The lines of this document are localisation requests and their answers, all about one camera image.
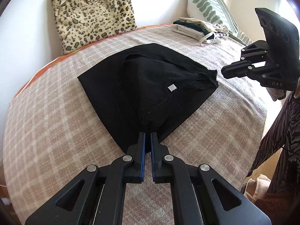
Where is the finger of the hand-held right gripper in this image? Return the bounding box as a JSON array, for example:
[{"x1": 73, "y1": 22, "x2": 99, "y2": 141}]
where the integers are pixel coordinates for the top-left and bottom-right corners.
[
  {"x1": 223, "y1": 62, "x2": 282, "y2": 85},
  {"x1": 221, "y1": 41, "x2": 270, "y2": 74}
]

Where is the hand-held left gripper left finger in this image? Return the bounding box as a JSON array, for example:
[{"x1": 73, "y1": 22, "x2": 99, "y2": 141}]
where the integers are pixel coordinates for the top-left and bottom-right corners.
[{"x1": 25, "y1": 132, "x2": 147, "y2": 225}]

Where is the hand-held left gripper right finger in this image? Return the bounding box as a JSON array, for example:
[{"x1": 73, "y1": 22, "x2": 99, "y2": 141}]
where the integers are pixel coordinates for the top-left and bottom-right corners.
[{"x1": 150, "y1": 132, "x2": 273, "y2": 225}]

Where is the black shirt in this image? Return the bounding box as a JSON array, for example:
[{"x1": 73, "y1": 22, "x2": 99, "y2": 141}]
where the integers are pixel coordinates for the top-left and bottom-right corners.
[{"x1": 77, "y1": 43, "x2": 219, "y2": 154}]

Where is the person's right forearm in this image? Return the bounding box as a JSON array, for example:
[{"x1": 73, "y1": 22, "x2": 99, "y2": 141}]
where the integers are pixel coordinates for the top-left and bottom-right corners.
[{"x1": 246, "y1": 90, "x2": 300, "y2": 193}]

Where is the pile of folded clothes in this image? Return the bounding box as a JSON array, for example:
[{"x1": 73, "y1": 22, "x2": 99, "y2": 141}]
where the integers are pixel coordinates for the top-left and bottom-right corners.
[{"x1": 173, "y1": 17, "x2": 230, "y2": 46}]

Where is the cream tote bag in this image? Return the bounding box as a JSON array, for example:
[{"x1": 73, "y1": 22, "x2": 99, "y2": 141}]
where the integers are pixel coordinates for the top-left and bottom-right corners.
[{"x1": 199, "y1": 20, "x2": 230, "y2": 46}]

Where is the green patterned white pillow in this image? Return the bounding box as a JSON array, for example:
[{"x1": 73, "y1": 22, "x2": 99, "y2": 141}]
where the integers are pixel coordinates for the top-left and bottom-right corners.
[{"x1": 187, "y1": 0, "x2": 254, "y2": 46}]

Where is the pink plaid blanket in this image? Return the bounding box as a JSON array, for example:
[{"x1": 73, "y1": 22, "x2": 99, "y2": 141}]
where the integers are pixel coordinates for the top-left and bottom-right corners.
[{"x1": 0, "y1": 25, "x2": 269, "y2": 225}]

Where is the beige fluffy slipper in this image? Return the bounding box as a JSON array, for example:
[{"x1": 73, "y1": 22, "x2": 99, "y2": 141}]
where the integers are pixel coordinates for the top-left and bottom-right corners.
[{"x1": 241, "y1": 175, "x2": 272, "y2": 202}]

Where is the leopard print cushion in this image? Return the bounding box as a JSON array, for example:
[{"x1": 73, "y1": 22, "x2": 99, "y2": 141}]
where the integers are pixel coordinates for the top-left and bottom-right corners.
[{"x1": 51, "y1": 0, "x2": 137, "y2": 55}]

